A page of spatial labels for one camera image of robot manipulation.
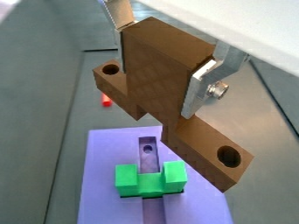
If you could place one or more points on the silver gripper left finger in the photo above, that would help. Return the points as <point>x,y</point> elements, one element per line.
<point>120,17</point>

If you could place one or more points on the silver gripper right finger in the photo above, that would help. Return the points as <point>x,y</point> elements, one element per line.
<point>206,82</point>

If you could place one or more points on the brown T-shaped block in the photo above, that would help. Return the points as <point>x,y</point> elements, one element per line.
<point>148,85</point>

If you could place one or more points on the purple slotted base board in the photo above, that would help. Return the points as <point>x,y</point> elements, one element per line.
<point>199,205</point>

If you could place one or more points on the red peg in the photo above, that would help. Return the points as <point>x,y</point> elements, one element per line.
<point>105,101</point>

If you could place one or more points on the green U-shaped block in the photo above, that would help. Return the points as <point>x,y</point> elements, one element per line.
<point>149,185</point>

